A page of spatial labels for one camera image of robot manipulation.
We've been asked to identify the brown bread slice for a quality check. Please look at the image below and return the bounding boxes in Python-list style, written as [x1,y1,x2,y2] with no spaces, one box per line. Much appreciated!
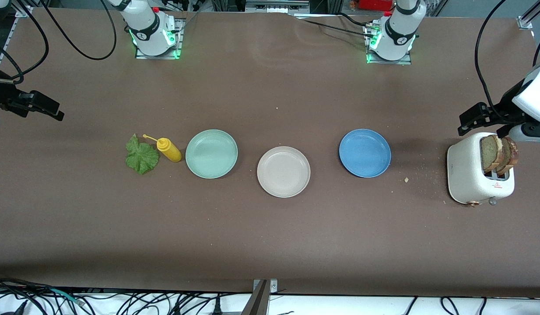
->
[480,135,503,173]
[498,136,519,176]

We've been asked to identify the yellow squeeze sauce bottle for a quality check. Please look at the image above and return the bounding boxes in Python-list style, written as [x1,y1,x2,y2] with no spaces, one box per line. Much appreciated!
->
[143,134,182,163]

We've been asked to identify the blue plate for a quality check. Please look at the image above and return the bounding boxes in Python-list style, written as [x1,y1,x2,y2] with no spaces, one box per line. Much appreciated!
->
[339,129,392,178]

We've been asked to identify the mint green plate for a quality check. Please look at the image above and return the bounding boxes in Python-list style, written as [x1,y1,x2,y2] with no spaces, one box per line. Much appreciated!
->
[185,129,238,179]

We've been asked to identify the beige plate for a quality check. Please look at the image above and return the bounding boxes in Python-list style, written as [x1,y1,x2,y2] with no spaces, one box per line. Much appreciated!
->
[257,146,311,198]

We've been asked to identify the white two-slot toaster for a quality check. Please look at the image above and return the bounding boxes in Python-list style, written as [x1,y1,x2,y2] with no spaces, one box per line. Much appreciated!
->
[447,132,515,207]

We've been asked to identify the green lettuce leaf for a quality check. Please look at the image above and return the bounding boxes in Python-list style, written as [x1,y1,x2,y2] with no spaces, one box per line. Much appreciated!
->
[125,134,160,175]

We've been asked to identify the red box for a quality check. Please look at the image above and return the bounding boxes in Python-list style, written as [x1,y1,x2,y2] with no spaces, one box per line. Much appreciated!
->
[358,0,395,11]

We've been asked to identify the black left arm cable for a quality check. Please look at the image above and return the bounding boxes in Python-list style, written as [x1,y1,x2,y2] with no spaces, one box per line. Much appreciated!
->
[475,0,540,123]

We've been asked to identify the aluminium frame profile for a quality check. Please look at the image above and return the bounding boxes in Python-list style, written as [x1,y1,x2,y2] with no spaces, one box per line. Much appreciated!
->
[0,4,34,66]
[517,0,540,29]

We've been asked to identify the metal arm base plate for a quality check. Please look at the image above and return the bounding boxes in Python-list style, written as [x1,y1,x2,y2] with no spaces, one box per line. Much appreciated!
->
[365,24,413,65]
[134,17,184,60]

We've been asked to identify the black table cable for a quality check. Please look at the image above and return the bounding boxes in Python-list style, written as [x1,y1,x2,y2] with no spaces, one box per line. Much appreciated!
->
[292,13,378,40]

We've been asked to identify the teal cable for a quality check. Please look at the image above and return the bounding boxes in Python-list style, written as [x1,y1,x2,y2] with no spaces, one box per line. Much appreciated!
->
[49,288,85,305]

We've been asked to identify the metal corner bracket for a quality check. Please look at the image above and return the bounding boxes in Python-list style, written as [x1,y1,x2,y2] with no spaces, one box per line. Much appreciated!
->
[253,279,278,294]

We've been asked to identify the dark frame bar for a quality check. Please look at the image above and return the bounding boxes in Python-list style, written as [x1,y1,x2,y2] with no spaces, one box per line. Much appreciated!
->
[242,280,270,315]

